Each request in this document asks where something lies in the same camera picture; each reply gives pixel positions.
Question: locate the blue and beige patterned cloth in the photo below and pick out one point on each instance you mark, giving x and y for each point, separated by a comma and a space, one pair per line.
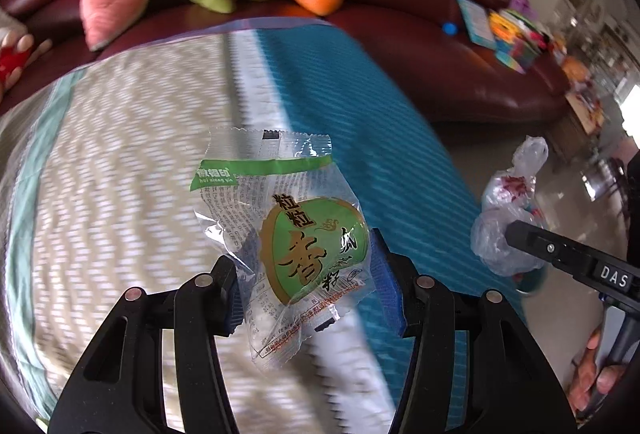
125, 139

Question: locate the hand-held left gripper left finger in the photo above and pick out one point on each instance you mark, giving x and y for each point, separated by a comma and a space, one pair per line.
234, 314

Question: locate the small orange plush toy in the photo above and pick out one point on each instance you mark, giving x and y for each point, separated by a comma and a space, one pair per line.
571, 68

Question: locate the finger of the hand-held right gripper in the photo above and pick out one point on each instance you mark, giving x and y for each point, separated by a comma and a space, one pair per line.
550, 251

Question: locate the light blue picture book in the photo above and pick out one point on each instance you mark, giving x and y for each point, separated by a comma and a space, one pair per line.
475, 21

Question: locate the glass display cabinet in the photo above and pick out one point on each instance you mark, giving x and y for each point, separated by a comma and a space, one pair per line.
605, 4

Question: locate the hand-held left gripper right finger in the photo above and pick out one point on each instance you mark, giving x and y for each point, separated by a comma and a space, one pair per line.
387, 281

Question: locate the wooden cabinet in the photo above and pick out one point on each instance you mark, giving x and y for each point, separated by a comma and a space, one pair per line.
575, 124

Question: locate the person's right hand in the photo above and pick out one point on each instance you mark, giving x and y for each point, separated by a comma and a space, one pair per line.
582, 389

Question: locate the dark red leather sofa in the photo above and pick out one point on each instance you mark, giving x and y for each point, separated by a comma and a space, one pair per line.
425, 14

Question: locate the teal plastic bin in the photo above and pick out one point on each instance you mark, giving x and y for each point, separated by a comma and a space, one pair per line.
532, 285

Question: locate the pile of colourful toys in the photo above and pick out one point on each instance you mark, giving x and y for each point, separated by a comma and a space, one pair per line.
520, 39

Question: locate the clear plastic bag red print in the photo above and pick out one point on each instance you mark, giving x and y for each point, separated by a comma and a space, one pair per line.
505, 214

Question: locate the small blue ball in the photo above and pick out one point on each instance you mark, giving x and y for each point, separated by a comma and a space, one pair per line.
449, 28

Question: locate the clear wrapper with green label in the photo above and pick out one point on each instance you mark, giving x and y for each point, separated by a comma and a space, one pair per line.
300, 239

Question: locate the small red doll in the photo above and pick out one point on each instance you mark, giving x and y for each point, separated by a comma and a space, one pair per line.
12, 61

